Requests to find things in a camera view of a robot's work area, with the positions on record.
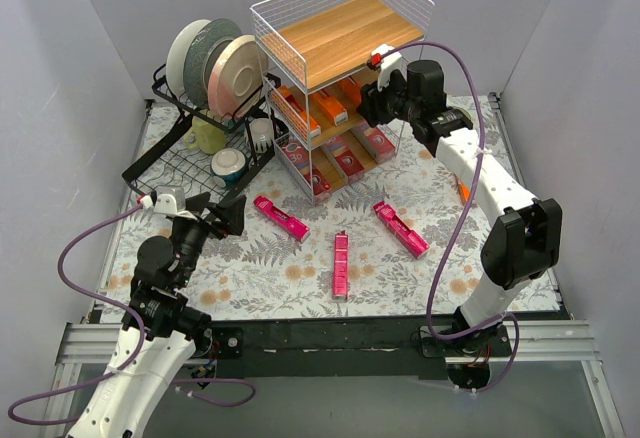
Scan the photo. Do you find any orange toothpaste box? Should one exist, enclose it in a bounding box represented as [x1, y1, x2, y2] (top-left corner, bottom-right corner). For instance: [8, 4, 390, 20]
[457, 180, 470, 204]
[338, 77, 362, 109]
[271, 86, 321, 141]
[311, 89, 348, 126]

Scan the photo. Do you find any white and teal bowl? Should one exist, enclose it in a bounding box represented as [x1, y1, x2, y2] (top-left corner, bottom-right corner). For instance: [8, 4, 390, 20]
[210, 148, 247, 188]

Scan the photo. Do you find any white wire three-tier shelf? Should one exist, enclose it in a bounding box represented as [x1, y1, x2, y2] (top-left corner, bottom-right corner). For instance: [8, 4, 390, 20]
[250, 0, 435, 191]

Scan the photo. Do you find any pink and cream plate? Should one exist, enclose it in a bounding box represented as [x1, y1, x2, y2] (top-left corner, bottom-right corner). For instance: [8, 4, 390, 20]
[207, 35, 269, 122]

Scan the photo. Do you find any grey green patterned plate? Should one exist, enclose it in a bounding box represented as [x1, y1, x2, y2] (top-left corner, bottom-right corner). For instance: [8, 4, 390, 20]
[183, 18, 241, 108]

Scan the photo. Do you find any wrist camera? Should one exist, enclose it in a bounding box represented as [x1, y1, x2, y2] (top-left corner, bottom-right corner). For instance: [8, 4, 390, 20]
[367, 44, 403, 92]
[137, 185, 186, 216]

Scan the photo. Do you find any white upside-down cup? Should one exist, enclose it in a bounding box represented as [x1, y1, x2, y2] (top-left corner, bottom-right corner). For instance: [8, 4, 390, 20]
[249, 118, 274, 154]

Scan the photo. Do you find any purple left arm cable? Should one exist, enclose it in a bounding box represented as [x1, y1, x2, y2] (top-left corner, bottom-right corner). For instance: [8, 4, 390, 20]
[7, 202, 257, 424]

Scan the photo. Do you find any red 3D toothpaste box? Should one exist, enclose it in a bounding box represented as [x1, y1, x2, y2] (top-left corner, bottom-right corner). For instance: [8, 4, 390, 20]
[321, 135, 365, 184]
[279, 140, 331, 203]
[350, 121, 396, 164]

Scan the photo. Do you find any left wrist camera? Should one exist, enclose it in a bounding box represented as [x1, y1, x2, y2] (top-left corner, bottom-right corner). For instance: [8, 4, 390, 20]
[137, 185, 186, 216]

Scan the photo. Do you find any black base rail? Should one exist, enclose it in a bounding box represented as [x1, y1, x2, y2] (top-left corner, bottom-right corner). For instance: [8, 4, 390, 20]
[192, 313, 514, 379]

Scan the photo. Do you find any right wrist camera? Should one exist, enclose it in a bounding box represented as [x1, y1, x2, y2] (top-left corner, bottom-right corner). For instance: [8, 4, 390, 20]
[367, 44, 403, 92]

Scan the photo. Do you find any cream mug black handle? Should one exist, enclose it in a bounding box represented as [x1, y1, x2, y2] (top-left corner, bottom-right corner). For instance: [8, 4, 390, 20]
[457, 108, 474, 129]

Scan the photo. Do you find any magenta toothpaste box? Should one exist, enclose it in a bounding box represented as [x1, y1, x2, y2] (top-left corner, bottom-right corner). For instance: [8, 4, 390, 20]
[332, 230, 349, 302]
[253, 195, 310, 243]
[373, 201, 429, 259]

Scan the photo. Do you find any floral patterned table mat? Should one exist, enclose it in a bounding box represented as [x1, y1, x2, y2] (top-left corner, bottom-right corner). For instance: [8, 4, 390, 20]
[101, 95, 560, 323]

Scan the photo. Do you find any cream white plate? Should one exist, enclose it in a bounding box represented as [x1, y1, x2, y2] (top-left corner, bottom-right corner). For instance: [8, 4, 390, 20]
[166, 19, 210, 97]

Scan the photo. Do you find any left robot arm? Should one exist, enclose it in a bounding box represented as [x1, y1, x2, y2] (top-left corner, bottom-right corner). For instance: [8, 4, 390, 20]
[68, 187, 246, 437]

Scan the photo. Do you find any black wire dish rack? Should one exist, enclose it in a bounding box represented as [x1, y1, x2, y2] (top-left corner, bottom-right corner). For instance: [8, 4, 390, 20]
[122, 65, 288, 203]

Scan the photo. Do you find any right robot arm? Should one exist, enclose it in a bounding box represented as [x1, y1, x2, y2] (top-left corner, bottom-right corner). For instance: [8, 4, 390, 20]
[358, 53, 562, 356]

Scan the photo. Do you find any pale yellow mug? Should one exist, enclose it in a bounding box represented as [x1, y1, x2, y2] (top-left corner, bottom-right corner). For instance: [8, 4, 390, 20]
[183, 117, 227, 155]

